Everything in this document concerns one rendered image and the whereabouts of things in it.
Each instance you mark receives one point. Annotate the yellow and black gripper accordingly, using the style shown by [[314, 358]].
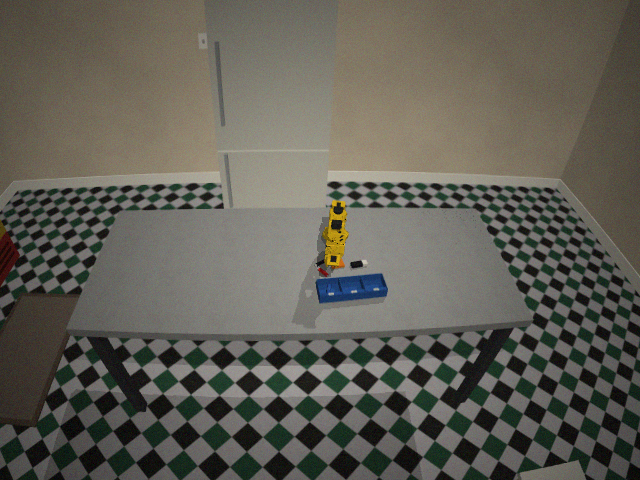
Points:
[[336, 250]]

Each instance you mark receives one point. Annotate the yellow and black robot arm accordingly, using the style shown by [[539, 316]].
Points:
[[333, 231]]

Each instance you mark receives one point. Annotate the blue open bin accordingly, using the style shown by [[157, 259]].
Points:
[[352, 288]]

